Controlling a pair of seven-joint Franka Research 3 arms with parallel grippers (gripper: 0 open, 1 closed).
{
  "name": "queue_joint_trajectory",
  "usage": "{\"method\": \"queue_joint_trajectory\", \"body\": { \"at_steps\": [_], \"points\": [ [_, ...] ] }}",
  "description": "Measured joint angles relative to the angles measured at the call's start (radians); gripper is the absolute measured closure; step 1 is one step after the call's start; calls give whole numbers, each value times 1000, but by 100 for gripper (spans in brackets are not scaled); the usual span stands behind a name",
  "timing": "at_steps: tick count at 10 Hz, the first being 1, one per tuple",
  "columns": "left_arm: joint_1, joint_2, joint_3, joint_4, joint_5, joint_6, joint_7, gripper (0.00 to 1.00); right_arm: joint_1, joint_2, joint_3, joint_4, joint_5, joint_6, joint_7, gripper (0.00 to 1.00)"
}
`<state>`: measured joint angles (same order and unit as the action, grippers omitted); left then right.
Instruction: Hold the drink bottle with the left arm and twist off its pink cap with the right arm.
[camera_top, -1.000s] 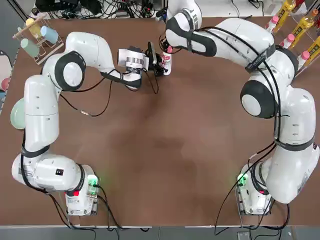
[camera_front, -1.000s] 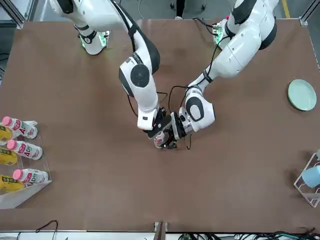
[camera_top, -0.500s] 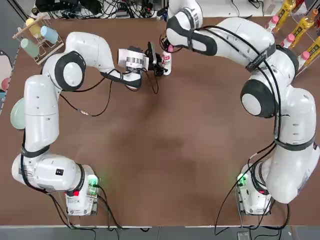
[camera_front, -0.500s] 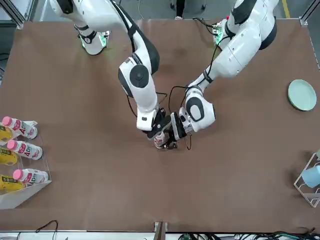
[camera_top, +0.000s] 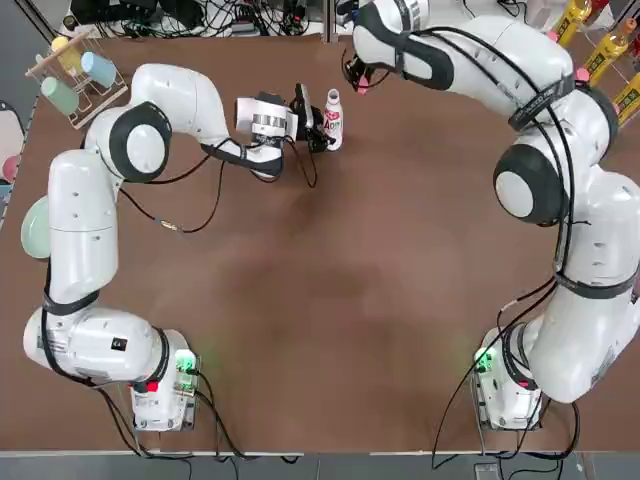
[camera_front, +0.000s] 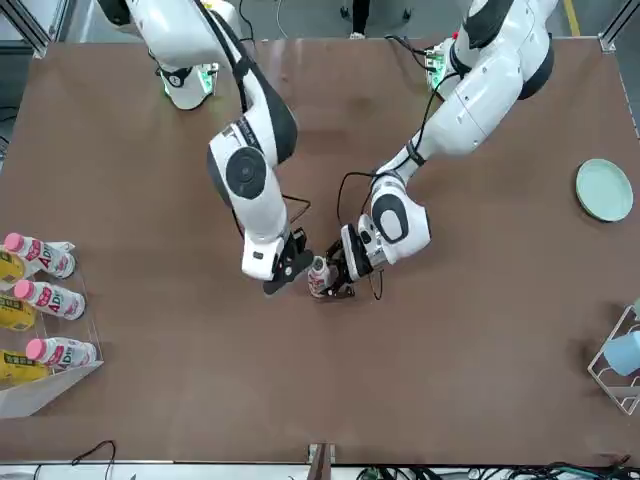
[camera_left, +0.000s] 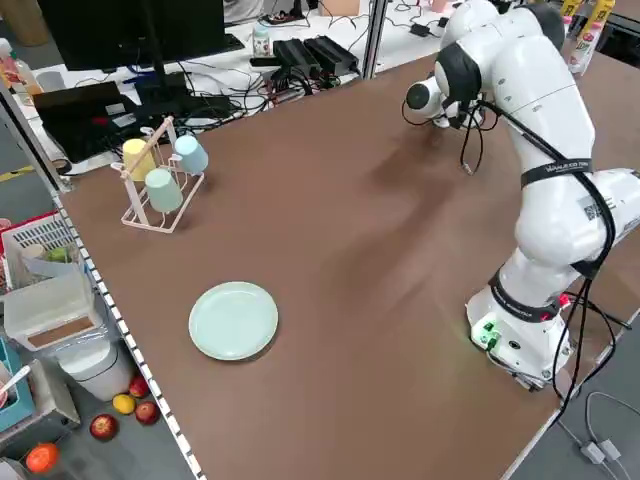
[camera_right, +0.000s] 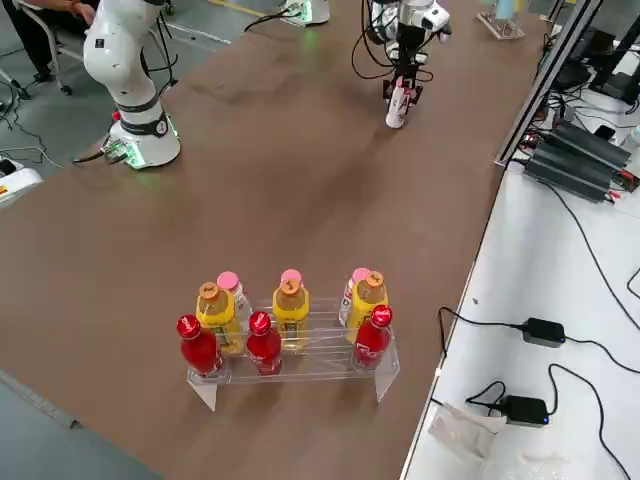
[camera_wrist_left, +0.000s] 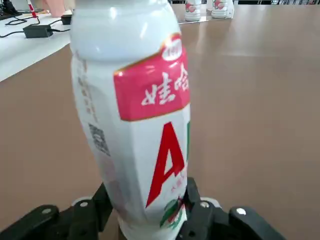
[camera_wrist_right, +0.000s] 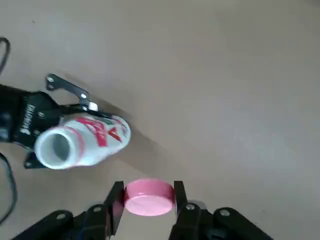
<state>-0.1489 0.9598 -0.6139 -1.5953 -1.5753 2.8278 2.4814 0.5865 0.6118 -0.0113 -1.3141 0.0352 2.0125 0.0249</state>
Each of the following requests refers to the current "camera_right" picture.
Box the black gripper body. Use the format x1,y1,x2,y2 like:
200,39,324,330
389,23,430,79

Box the white drink bottle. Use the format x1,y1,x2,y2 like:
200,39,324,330
384,75,417,130

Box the yellow drink bottle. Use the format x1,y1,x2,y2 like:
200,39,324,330
194,281,246,357
272,278,311,354
347,270,390,331

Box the red drink bottle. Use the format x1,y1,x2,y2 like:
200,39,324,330
352,303,394,372
175,313,226,379
244,309,284,376

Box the clear acrylic bottle shelf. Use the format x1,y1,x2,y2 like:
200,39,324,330
185,294,401,414

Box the dark finned power supply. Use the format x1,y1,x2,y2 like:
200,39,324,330
523,149,619,204
547,121,635,174

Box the black equipment stand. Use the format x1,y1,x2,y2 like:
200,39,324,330
587,27,640,105

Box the white side table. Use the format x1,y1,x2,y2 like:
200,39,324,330
399,162,640,480

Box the black power adapter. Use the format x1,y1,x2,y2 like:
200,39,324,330
522,317,567,347
499,394,550,428

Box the clear plastic bag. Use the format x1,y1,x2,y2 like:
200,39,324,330
427,401,507,462

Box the office chair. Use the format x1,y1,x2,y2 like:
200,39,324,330
27,14,76,97

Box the person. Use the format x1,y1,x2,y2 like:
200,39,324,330
8,0,97,84

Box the white control box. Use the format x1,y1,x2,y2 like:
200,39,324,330
0,158,45,212

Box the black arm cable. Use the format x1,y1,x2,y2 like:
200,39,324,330
349,0,436,84

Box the wire cup rack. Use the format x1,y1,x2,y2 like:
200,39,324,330
475,0,527,41

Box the aluminium frame post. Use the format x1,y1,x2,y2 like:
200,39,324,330
493,0,604,167

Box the black base cable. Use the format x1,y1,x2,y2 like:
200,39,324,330
72,144,121,166
242,4,301,34

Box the black adapter cable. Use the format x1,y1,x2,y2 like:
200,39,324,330
437,305,527,374

